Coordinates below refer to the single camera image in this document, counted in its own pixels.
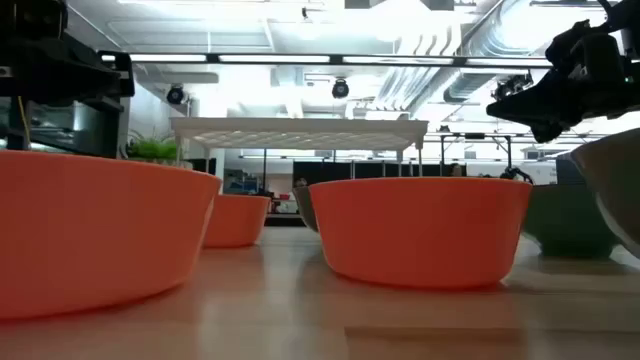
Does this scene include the white wire shelf rack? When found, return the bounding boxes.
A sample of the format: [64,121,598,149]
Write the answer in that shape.
[169,116,430,179]

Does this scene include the black partition wall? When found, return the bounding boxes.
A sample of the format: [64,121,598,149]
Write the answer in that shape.
[292,160,469,179]

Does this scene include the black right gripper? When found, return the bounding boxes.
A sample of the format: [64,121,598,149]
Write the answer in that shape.
[485,18,640,144]

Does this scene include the green potted plant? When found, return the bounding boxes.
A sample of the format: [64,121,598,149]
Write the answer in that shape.
[123,128,187,164]

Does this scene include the black wall screen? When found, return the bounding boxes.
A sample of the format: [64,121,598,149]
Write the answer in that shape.
[185,157,218,176]

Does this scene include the green plastic mini bowl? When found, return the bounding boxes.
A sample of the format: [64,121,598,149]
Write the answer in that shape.
[570,127,640,260]
[292,185,321,233]
[521,183,622,260]

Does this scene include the yellow cable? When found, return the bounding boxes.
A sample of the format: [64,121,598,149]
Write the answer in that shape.
[17,95,32,149]

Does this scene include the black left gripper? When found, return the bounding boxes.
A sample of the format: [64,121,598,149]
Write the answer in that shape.
[0,0,136,111]

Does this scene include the silver ventilation duct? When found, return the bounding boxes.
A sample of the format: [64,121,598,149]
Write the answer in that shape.
[442,0,556,105]

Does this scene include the orange plastic mini bowl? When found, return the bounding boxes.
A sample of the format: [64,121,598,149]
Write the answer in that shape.
[202,193,272,250]
[0,148,223,321]
[308,176,534,291]

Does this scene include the long ceiling light bar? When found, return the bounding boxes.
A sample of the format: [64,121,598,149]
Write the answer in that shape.
[99,51,554,69]

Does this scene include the black computer monitor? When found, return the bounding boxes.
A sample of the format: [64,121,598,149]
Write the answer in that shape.
[555,152,576,186]

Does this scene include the black ceiling spotlight cluster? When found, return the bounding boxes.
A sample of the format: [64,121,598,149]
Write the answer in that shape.
[491,72,534,101]

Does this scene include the black metal frame stand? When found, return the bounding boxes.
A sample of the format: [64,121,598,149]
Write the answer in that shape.
[438,131,515,179]

